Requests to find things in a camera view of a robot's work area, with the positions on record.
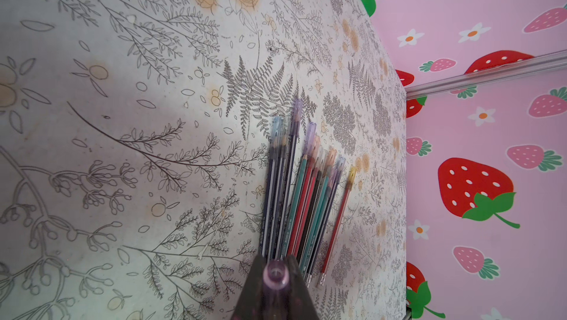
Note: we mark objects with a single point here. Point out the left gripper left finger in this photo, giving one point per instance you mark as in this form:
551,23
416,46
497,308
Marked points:
250,303

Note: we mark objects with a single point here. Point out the right aluminium corner post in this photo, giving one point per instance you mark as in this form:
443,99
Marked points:
539,65

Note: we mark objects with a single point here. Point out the red pencil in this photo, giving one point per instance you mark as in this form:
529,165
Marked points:
301,216
349,184

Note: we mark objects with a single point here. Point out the clear purple pencil cap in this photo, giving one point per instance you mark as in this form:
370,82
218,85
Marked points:
276,288

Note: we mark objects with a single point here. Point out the red pencil far right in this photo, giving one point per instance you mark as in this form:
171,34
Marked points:
349,184

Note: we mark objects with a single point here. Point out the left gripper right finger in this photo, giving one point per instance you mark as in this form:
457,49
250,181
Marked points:
300,305

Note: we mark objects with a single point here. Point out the teal green pencil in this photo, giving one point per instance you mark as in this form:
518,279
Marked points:
298,188

